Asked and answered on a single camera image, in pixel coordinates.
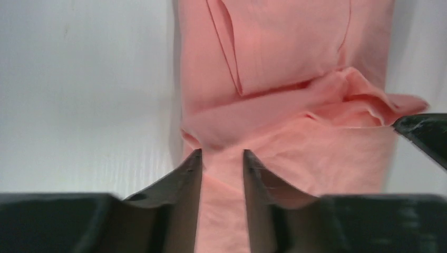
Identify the salmon pink t-shirt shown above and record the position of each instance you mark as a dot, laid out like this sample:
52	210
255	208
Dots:
301	84

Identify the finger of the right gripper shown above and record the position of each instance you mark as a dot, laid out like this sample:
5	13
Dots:
427	131

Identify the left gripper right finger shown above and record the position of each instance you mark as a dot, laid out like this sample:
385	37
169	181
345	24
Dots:
281	218

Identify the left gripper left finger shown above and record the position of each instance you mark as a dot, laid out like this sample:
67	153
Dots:
160	218

